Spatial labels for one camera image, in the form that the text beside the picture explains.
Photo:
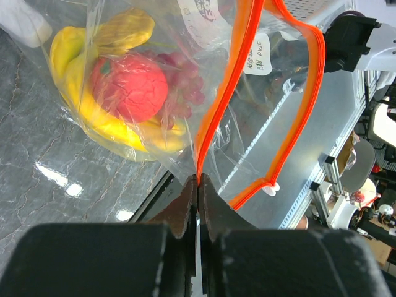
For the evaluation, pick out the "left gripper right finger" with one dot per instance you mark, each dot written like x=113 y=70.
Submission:
x=238 y=259

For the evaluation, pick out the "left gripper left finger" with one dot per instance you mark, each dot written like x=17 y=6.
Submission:
x=153 y=258

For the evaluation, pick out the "red apple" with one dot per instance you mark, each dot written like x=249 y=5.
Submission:
x=131 y=87

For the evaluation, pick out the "clear orange-zipper zip bag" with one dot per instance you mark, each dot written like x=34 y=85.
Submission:
x=223 y=88

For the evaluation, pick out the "red grape bunch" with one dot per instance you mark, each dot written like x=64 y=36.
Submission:
x=184 y=87

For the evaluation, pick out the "yellow banana bunch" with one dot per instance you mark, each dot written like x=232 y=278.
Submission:
x=72 y=56

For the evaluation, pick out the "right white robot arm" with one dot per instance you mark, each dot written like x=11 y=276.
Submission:
x=358 y=34

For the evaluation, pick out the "white plastic basket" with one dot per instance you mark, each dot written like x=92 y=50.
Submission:
x=317 y=12

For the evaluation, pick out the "metal clothes rack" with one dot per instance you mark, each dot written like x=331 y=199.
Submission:
x=24 y=23

